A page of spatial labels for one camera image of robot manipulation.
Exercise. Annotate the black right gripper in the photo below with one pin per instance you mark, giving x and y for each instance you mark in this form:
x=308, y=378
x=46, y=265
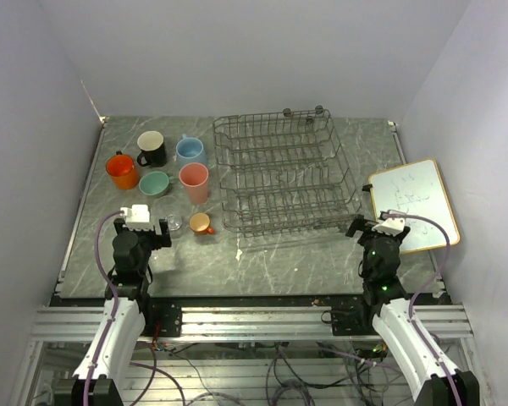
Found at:
x=359, y=223

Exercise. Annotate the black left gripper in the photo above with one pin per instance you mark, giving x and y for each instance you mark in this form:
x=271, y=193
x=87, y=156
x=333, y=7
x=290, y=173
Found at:
x=157, y=240

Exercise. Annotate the clear glass cup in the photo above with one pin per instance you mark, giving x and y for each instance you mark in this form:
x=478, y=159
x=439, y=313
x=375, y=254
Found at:
x=168, y=208

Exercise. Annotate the mint green mug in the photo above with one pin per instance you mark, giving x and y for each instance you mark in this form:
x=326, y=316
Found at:
x=155, y=184

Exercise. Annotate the small orange cup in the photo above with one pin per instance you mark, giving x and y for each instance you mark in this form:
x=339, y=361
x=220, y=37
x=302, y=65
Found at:
x=200, y=223

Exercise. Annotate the large orange mug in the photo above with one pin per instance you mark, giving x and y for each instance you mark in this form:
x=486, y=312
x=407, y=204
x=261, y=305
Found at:
x=122, y=170

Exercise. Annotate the pink plastic tumbler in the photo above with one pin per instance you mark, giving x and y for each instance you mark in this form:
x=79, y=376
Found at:
x=194, y=177

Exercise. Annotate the black mug white inside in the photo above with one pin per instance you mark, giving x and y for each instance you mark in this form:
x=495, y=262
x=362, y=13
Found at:
x=153, y=149

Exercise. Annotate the light blue mug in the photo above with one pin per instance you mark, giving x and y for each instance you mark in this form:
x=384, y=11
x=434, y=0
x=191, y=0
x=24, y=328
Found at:
x=190, y=150

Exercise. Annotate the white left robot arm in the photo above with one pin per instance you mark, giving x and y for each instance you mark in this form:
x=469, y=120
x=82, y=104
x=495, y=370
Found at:
x=97, y=380

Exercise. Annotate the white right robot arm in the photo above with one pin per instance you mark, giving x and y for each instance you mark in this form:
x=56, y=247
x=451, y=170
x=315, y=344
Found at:
x=433, y=378

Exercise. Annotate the yellow framed whiteboard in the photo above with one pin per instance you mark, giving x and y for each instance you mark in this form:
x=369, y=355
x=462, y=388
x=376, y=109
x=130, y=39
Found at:
x=416, y=189

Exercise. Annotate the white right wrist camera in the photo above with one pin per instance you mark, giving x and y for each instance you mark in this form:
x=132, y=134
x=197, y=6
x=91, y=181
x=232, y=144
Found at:
x=390, y=222

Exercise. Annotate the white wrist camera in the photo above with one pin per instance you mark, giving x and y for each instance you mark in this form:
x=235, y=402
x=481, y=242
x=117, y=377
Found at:
x=390, y=222
x=137, y=217

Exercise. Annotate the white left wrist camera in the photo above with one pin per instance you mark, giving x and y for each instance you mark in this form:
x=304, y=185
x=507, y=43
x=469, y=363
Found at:
x=137, y=217

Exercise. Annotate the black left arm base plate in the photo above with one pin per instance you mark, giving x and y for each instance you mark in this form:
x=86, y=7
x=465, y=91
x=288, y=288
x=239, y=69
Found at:
x=164, y=320

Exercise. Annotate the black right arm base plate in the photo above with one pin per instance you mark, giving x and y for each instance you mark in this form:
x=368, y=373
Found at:
x=350, y=322

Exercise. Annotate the aluminium mounting rail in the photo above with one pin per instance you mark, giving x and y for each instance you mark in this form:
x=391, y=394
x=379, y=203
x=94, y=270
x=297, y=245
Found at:
x=200, y=324

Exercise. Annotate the grey wire dish rack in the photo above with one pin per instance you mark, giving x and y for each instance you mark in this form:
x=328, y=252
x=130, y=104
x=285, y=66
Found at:
x=282, y=172

